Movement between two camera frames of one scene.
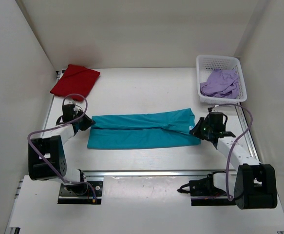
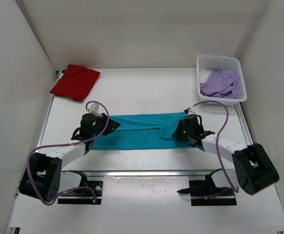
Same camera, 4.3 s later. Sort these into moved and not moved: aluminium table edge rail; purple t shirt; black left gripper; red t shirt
Moved: black left gripper
Not moved: red t shirt; aluminium table edge rail; purple t shirt
